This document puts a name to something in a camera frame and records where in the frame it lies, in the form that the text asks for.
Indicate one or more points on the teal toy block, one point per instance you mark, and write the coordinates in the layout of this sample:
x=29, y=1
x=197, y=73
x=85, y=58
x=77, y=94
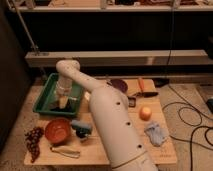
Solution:
x=82, y=129

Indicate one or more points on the yellow eraser block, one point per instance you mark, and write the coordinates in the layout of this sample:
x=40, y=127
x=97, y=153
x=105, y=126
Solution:
x=63, y=102

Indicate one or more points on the grey blue cloth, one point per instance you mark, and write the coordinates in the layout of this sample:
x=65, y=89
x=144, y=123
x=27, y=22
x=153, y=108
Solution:
x=157, y=135

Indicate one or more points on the wooden board table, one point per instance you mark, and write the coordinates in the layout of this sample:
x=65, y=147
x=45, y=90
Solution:
x=92, y=152

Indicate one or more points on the orange bowl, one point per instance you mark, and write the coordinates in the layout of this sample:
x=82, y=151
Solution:
x=57, y=130

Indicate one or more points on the dark purple plate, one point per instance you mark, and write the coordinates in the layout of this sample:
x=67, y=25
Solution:
x=119, y=84

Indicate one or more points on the white shelf beam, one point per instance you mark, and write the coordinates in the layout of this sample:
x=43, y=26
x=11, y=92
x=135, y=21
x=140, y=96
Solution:
x=121, y=58

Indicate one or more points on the small dark metal clip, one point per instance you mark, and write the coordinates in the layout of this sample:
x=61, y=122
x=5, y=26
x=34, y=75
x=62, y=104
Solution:
x=132, y=101

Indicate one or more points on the green plastic tray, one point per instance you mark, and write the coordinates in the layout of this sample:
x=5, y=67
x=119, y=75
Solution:
x=46, y=102

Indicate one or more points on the dark red grape bunch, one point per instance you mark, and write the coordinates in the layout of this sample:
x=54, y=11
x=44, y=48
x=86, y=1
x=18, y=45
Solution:
x=32, y=139

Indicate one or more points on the orange fruit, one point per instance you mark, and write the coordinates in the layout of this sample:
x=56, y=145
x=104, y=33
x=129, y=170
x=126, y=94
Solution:
x=145, y=113

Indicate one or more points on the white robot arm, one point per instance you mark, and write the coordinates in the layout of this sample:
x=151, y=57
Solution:
x=109, y=108

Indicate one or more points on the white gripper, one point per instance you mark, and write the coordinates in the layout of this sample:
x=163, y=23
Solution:
x=63, y=86

